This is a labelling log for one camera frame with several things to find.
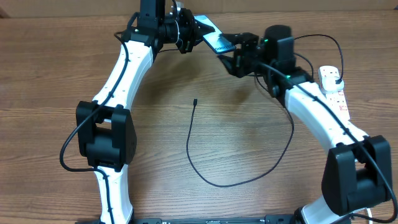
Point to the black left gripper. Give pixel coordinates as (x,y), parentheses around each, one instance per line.
(191,30)

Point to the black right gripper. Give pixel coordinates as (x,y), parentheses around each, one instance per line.
(245,41)

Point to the blue Galaxy smartphone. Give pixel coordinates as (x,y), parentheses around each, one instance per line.
(214,39)

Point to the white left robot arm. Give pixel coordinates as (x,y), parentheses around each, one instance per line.
(105,130)

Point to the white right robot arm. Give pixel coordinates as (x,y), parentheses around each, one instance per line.
(358,170)

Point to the white charger plug adapter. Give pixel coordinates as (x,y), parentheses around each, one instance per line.
(330,85)

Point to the white power strip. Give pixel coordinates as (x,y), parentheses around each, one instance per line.
(336,100)

